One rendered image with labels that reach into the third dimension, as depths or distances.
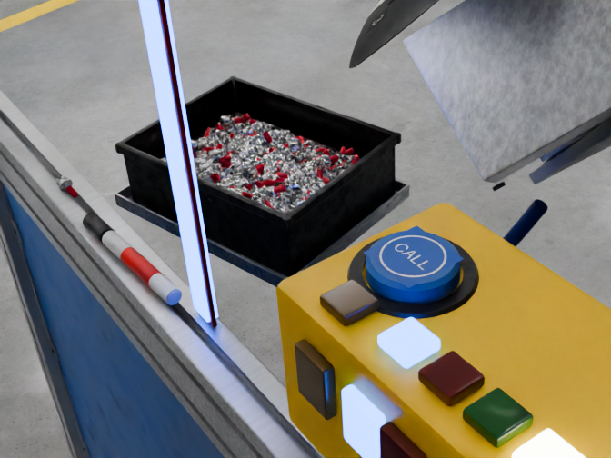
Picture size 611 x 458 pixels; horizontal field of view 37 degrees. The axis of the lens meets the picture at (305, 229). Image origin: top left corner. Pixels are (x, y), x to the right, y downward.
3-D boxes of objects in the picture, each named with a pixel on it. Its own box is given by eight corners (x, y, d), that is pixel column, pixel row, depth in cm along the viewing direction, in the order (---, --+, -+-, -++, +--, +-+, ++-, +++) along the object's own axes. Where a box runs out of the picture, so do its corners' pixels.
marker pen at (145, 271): (181, 285, 70) (95, 208, 79) (165, 294, 69) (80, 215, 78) (184, 301, 71) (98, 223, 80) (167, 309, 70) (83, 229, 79)
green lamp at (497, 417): (534, 426, 32) (535, 414, 32) (496, 451, 31) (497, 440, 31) (496, 395, 33) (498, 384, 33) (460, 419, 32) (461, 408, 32)
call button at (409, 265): (479, 288, 39) (481, 256, 38) (406, 328, 37) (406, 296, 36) (417, 243, 41) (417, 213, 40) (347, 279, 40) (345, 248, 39)
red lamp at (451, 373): (485, 386, 33) (486, 374, 33) (448, 409, 33) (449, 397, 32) (452, 359, 35) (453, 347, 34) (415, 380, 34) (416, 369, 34)
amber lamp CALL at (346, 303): (380, 310, 37) (379, 299, 37) (345, 329, 36) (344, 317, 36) (353, 287, 38) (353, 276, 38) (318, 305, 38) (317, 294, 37)
